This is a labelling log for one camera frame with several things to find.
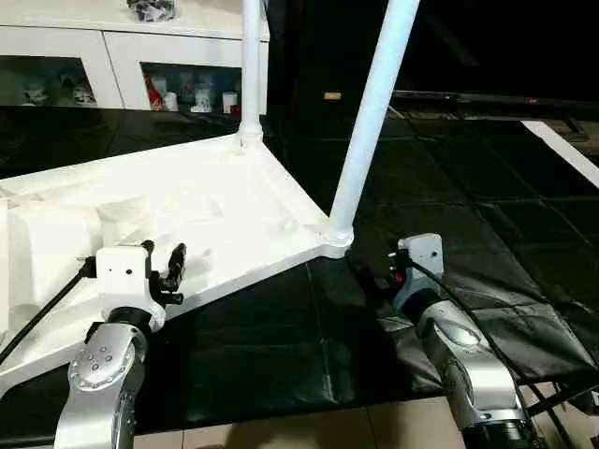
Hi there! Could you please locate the white board strip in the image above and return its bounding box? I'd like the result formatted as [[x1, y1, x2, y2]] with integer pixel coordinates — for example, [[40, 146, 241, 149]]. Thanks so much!
[[522, 120, 599, 188]]

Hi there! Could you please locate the white plastic table top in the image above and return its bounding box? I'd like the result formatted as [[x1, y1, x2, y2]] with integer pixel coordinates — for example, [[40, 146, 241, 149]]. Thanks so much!
[[0, 131, 356, 398]]

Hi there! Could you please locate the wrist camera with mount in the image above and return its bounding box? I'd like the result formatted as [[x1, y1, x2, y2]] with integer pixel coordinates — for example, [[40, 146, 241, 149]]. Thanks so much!
[[94, 244, 167, 330], [398, 233, 445, 287]]

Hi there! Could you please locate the black work mat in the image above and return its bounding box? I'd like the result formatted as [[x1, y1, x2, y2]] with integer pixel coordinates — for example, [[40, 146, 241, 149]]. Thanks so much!
[[0, 103, 599, 442]]

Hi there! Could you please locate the black flat bar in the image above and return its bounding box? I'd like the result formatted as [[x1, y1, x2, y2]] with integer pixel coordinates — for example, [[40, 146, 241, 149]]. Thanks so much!
[[391, 90, 599, 109]]

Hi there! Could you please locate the white plastic table leg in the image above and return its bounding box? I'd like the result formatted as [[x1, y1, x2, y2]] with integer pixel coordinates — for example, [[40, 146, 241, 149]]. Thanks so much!
[[239, 0, 270, 147], [322, 0, 422, 247]]

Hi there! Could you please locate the black metal frame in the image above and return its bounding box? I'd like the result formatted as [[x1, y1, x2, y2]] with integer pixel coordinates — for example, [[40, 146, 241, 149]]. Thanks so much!
[[529, 379, 599, 427]]

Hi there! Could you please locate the red bottle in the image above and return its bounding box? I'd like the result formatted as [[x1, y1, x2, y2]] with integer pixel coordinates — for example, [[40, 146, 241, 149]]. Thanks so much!
[[145, 79, 163, 111]]

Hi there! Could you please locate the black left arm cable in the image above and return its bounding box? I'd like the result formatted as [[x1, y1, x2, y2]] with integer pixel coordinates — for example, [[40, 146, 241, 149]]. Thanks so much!
[[0, 256, 100, 368]]

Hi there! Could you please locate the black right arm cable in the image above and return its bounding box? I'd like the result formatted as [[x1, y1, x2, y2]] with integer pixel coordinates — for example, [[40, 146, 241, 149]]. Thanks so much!
[[404, 260, 567, 445]]

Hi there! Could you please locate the white cabinet with glass doors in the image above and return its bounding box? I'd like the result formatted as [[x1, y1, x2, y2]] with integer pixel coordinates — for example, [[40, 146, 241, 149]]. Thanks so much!
[[0, 0, 270, 114]]

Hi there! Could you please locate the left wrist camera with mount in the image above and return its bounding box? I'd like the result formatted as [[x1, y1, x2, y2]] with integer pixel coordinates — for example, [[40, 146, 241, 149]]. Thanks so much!
[[94, 244, 167, 330]]

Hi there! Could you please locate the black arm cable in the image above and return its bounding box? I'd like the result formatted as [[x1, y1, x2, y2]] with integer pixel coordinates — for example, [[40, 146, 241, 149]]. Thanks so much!
[[0, 256, 100, 368], [404, 260, 567, 445]]

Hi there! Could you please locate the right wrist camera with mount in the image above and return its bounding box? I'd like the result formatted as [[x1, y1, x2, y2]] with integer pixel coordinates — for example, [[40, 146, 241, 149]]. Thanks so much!
[[398, 233, 445, 287]]

